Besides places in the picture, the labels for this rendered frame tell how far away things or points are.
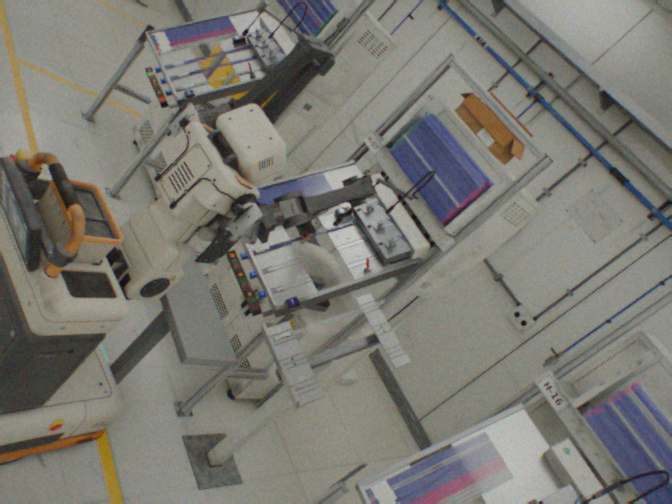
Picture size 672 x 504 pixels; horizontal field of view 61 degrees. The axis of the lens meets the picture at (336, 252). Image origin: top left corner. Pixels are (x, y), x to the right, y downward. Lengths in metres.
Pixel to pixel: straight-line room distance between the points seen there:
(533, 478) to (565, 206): 2.15
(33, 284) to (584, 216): 3.20
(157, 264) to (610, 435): 1.62
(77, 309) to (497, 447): 1.52
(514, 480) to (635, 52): 2.93
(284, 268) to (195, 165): 0.91
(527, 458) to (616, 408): 0.36
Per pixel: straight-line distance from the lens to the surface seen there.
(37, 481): 2.34
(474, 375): 4.04
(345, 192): 1.93
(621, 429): 2.24
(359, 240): 2.66
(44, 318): 1.63
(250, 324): 2.95
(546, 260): 3.96
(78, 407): 2.18
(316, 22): 3.52
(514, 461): 2.30
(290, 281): 2.49
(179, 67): 3.60
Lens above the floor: 1.89
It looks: 21 degrees down
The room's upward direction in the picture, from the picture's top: 47 degrees clockwise
